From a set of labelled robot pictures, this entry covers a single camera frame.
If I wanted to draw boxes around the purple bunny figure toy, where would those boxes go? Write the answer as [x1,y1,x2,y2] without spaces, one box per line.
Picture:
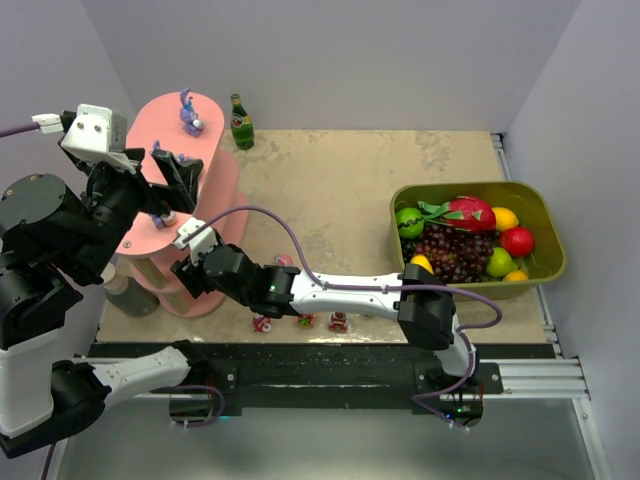
[179,87,204,137]

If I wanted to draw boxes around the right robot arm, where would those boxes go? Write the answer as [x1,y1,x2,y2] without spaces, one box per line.
[171,240,476,379]

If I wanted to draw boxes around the strawberry cake toy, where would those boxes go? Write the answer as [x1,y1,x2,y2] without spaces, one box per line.
[328,312,349,333]

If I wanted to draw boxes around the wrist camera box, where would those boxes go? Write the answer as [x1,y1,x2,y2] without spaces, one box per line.
[60,104,135,173]
[172,217,221,266]

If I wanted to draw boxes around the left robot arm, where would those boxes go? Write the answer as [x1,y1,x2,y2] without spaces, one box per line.
[1,148,206,458]

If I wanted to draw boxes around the pink round cake toy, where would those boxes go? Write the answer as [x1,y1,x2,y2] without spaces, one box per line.
[296,314,316,328]

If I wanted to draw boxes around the yellow lemon toy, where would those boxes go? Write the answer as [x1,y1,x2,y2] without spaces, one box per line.
[492,207,520,232]

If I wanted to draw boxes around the olive green plastic bin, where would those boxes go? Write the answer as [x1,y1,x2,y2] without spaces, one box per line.
[390,181,566,300]

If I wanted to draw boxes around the red white cake toy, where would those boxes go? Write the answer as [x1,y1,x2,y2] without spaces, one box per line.
[252,314,272,333]

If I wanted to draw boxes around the orange fruit toy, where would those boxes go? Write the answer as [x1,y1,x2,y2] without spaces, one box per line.
[502,270,529,282]

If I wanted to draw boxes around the aluminium rail frame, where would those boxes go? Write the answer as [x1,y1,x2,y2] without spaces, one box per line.
[490,131,593,401]

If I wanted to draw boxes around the pink egg shaped toy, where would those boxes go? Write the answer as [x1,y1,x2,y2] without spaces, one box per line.
[275,254,294,266]

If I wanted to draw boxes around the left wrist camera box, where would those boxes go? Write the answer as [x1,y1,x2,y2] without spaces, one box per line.
[60,104,135,173]

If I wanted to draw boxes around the pink dragon fruit toy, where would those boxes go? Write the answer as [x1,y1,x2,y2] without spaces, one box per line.
[418,196,497,233]

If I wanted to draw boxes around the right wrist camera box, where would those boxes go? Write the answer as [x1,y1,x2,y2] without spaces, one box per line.
[172,217,221,266]

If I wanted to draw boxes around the small purple bunny cupcake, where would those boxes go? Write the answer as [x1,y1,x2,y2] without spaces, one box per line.
[150,211,177,230]

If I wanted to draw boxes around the purple grape bunch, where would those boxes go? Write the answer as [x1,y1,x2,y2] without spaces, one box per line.
[400,224,499,284]

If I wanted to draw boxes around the green pear toy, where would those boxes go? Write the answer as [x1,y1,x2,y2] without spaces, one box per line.
[486,247,518,278]

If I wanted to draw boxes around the black base frame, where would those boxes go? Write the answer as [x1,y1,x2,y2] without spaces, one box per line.
[74,341,504,426]

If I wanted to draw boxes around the red apple toy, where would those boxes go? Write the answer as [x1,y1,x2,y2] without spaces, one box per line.
[499,227,535,258]

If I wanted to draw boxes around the green glass bottle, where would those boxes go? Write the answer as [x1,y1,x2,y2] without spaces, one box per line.
[230,94,254,150]

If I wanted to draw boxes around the yellow mango toy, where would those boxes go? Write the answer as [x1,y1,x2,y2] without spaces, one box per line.
[410,254,434,274]

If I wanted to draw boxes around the pink tiered shelf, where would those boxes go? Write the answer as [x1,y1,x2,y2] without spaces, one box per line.
[117,92,246,318]

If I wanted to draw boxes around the purple bunny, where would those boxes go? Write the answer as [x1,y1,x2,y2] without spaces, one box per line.
[150,140,195,164]

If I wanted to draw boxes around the green soap dispenser bottle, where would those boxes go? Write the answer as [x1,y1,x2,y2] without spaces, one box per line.
[101,263,160,318]

